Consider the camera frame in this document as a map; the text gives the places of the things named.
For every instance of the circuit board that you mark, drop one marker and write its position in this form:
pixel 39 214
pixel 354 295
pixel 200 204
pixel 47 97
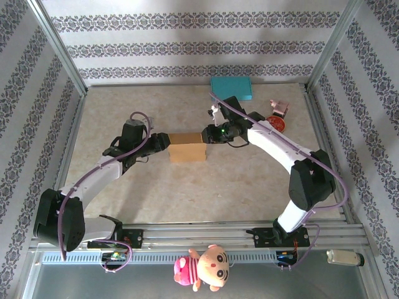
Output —
pixel 286 255
pixel 114 256

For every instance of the grey metal shelf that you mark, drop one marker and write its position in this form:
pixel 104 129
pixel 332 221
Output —
pixel 124 283

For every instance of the aluminium back rail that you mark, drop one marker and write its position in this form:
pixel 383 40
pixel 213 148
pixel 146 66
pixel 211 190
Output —
pixel 156 84

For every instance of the teal and white paper box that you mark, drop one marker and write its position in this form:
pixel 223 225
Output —
pixel 230 88

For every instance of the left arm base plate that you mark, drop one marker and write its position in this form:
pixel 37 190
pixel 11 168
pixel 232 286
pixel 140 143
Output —
pixel 134 238

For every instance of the plush doll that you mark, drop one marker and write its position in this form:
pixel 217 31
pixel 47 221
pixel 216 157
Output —
pixel 205 268

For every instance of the clear bottle with black cap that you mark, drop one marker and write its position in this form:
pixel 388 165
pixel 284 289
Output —
pixel 343 258

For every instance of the left aluminium side rail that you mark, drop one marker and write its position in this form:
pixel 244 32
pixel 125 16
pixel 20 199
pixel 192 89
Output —
pixel 75 124

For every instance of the small pink toy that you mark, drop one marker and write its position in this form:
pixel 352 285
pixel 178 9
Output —
pixel 280 109

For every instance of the right circuit board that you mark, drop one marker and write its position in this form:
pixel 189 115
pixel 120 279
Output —
pixel 286 255

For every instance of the aluminium post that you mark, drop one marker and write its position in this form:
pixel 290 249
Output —
pixel 333 46
pixel 59 46

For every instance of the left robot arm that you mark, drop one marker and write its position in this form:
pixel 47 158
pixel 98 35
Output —
pixel 59 218

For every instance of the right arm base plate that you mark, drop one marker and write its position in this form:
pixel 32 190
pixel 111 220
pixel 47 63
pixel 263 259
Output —
pixel 262 237

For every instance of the right aluminium post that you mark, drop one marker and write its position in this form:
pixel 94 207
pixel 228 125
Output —
pixel 333 46

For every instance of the left aluminium post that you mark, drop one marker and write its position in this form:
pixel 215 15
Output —
pixel 59 46

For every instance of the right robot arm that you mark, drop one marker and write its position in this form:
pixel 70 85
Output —
pixel 311 183

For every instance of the brown cardboard box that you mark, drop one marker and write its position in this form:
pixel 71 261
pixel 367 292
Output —
pixel 187 149

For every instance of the aluminium front rail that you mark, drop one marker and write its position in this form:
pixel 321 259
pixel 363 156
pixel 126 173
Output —
pixel 193 232

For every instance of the left circuit board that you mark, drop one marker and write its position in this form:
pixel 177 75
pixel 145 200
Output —
pixel 114 256

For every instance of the red tape roll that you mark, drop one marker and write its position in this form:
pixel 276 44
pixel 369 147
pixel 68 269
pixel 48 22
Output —
pixel 276 124

